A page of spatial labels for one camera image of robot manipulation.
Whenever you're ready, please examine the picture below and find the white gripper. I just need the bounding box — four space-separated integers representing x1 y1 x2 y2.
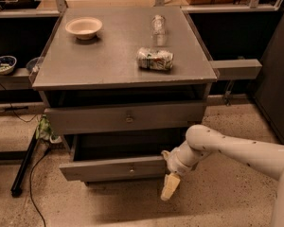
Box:
161 141 209 201

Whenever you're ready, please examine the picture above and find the grey drawer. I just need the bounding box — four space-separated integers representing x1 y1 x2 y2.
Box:
60 131 184 183
45 101 205 135

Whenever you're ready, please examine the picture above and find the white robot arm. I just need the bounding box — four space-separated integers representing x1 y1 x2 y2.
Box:
161 125 284 227

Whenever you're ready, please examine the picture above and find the grey drawer cabinet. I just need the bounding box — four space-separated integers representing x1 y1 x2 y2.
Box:
31 6 219 185

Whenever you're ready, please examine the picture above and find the grey top drawer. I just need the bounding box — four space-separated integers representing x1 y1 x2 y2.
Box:
45 101 205 135

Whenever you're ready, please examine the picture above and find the crushed green white can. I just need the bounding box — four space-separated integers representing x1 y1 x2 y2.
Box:
136 47 174 71

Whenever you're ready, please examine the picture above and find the grey side shelf block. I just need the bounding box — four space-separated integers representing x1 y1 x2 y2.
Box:
210 59 262 80

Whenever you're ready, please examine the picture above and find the green white bag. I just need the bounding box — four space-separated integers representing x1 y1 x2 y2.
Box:
35 114 62 144

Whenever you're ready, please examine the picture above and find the clear plastic bottle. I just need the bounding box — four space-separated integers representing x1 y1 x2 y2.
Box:
151 15 166 46

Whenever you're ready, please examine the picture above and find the black pole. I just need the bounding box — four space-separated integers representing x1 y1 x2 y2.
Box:
10 133 37 198

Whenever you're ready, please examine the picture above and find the beige bowl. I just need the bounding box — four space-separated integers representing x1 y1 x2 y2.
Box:
65 17 102 40

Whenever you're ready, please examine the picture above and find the clear glass bowl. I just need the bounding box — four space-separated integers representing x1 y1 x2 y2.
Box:
26 57 44 73

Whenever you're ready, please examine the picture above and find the grey left counter shelf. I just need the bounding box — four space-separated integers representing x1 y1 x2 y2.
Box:
0 68 31 91

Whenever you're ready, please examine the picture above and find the blue patterned bowl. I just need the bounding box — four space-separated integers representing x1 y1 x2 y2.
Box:
0 56 17 75

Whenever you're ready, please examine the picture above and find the black floor cable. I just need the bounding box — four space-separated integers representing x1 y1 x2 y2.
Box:
28 147 51 227

